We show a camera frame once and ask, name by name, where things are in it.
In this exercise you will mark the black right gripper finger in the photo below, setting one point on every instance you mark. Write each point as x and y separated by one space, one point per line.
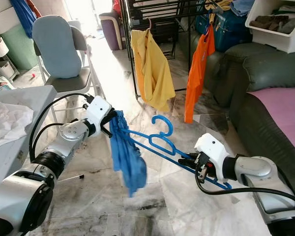
190 156
191 164

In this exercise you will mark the blue shirt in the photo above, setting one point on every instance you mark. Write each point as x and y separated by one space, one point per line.
130 162

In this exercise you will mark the white shirt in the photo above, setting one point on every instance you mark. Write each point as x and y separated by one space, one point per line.
10 120

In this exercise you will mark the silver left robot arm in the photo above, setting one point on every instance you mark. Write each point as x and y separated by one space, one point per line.
19 201

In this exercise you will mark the grey folding chair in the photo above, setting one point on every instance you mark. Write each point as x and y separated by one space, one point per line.
73 83

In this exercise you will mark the yellow shirt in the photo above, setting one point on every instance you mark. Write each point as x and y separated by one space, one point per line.
155 73

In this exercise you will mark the light grey folding table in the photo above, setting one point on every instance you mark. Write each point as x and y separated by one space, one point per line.
39 98

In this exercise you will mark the orange shirt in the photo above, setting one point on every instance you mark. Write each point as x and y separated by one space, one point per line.
196 78

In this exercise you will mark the purple plastic bin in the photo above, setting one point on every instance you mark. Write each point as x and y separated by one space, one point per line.
110 34

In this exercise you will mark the light blue back cushion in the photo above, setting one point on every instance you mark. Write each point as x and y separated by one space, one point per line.
56 46

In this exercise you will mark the pink sofa cover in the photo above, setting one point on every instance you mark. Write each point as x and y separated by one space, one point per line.
282 108

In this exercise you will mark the dark green leather sofa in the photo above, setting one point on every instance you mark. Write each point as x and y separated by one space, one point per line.
265 69

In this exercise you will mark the white printed plastic bag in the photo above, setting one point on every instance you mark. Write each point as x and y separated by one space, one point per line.
0 84

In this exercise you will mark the green plastic basket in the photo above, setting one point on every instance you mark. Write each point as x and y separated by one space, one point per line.
19 49

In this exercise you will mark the black metal clothes rack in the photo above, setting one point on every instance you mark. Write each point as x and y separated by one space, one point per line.
167 14

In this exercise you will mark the blue plastic storage box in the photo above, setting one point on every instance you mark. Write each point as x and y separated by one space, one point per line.
231 32

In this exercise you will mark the dark blue hanging cloth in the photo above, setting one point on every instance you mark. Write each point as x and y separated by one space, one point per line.
25 19

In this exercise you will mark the white plastic bin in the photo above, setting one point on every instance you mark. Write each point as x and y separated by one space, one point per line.
275 44

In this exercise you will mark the brown cloth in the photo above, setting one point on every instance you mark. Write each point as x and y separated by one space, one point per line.
268 22

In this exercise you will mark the light blue folded cloth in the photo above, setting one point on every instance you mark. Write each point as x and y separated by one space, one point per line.
242 7

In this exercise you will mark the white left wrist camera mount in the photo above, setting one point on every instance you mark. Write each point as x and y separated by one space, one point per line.
99 110

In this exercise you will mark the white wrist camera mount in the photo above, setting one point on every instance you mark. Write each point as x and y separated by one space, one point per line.
212 146
99 110

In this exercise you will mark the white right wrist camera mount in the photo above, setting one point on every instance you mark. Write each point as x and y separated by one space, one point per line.
212 146

